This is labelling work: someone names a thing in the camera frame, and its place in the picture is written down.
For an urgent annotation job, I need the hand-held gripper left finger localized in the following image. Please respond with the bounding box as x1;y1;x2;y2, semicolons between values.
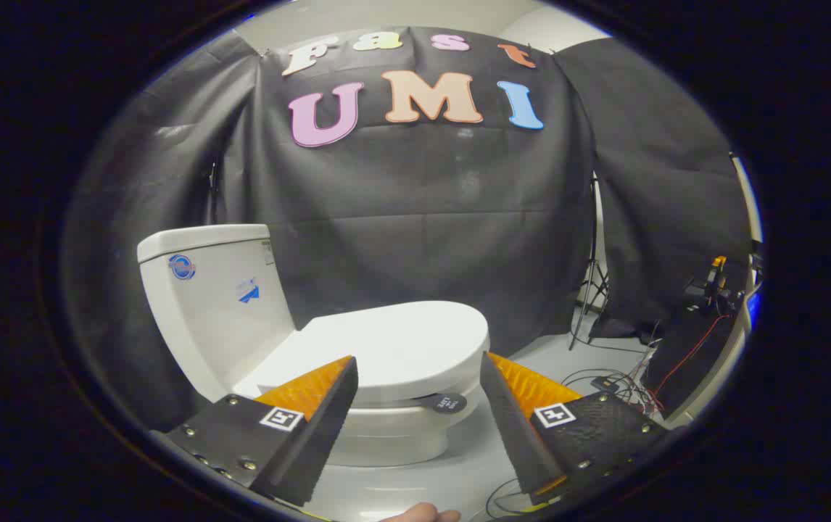
151;355;360;507

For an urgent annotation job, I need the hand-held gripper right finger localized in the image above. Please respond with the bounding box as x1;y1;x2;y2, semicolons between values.
479;352;671;506

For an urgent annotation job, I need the round black lid pull tab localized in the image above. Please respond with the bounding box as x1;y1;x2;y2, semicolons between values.
419;392;468;414

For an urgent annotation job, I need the white toilet lid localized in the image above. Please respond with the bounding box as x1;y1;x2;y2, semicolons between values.
252;301;490;407

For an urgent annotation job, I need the white ceramic toilet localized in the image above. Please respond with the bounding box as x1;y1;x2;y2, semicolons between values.
137;224;490;467

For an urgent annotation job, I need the black light stand tripod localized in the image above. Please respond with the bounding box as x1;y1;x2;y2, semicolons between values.
569;174;613;351

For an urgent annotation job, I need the black cloth-covered table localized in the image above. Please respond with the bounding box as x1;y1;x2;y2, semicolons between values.
640;268;756;415

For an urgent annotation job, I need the white ceramic tank cover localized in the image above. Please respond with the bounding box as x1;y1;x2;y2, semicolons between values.
137;224;272;264

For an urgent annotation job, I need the black backdrop cloth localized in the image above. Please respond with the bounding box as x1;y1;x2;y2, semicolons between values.
60;28;753;432

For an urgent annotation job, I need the orange and black device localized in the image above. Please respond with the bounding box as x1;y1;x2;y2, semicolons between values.
684;255;744;314

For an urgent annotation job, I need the thin black cable loop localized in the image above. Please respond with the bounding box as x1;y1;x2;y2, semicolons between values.
486;477;534;518

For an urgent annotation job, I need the tangle of floor cables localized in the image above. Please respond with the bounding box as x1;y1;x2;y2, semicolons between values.
561;319;670;418

